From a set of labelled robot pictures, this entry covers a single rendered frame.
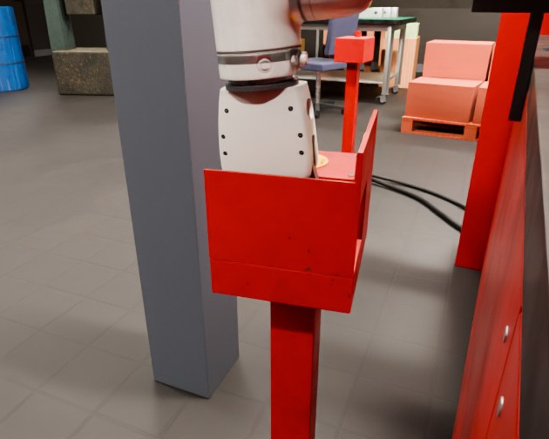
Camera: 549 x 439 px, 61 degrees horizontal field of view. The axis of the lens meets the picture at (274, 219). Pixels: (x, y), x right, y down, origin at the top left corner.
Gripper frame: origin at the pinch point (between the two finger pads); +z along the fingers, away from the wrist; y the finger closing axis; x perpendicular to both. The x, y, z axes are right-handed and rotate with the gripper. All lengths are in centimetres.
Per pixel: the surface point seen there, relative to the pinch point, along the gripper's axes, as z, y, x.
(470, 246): 68, -39, -130
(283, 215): -2.7, -2.6, 4.9
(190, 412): 71, 38, -33
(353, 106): 29, 16, -220
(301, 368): 23.3, -1.4, -2.0
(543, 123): -11.5, -25.1, 4.5
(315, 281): 4.9, -5.4, 5.0
